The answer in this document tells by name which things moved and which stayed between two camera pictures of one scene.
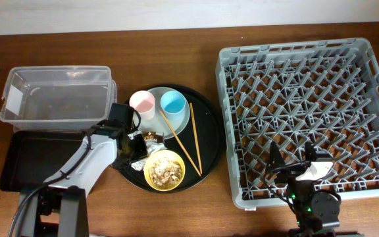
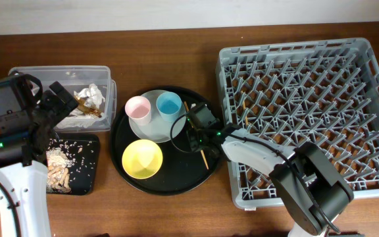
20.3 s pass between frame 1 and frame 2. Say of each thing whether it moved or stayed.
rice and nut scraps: moved
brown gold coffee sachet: moved
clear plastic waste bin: stayed
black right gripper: moved
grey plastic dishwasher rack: stayed
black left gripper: moved
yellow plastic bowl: moved
